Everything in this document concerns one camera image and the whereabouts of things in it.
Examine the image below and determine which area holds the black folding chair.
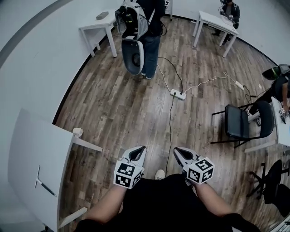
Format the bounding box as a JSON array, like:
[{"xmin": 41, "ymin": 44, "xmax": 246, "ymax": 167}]
[{"xmin": 210, "ymin": 100, "xmax": 276, "ymax": 149}]

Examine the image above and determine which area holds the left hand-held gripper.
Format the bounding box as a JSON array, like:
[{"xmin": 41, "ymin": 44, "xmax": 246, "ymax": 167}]
[{"xmin": 113, "ymin": 145, "xmax": 148, "ymax": 189}]

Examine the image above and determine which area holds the black office chair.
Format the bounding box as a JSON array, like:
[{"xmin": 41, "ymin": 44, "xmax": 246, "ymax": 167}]
[{"xmin": 246, "ymin": 159, "xmax": 290, "ymax": 218}]

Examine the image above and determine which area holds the large white table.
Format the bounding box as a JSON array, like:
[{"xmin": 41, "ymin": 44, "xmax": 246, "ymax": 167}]
[{"xmin": 7, "ymin": 107, "xmax": 104, "ymax": 232}]

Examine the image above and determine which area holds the long black cable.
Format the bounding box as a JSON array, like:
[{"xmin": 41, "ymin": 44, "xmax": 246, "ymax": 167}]
[{"xmin": 166, "ymin": 94, "xmax": 174, "ymax": 175}]

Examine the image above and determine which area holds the person's right forearm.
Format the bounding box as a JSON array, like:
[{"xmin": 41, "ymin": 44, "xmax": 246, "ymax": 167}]
[{"xmin": 195, "ymin": 183, "xmax": 234, "ymax": 218}]

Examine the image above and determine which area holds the person's white shoe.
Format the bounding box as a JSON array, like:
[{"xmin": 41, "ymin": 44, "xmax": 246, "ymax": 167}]
[{"xmin": 154, "ymin": 169, "xmax": 166, "ymax": 181}]

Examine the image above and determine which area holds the white square-legged table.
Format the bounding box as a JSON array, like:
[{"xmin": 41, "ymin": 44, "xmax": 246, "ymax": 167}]
[{"xmin": 192, "ymin": 10, "xmax": 240, "ymax": 58}]

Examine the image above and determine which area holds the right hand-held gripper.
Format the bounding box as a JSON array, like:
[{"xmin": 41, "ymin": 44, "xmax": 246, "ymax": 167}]
[{"xmin": 173, "ymin": 147, "xmax": 215, "ymax": 186}]

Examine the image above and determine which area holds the person's left forearm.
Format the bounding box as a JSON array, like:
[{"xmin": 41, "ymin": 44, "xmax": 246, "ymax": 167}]
[{"xmin": 85, "ymin": 186, "xmax": 128, "ymax": 224}]

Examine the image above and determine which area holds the white table with grey block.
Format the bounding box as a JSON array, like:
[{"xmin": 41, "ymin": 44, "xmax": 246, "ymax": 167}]
[{"xmin": 78, "ymin": 10, "xmax": 119, "ymax": 58}]

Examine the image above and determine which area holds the thin white cable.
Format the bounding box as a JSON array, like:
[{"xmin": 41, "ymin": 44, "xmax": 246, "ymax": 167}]
[{"xmin": 156, "ymin": 63, "xmax": 173, "ymax": 92}]

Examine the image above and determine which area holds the person's black clothing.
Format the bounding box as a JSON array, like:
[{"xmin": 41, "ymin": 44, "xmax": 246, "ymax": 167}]
[{"xmin": 74, "ymin": 174, "xmax": 261, "ymax": 232}]

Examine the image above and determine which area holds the white squeegee with black handle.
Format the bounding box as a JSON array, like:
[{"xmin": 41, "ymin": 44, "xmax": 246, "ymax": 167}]
[{"xmin": 34, "ymin": 165, "xmax": 58, "ymax": 198}]

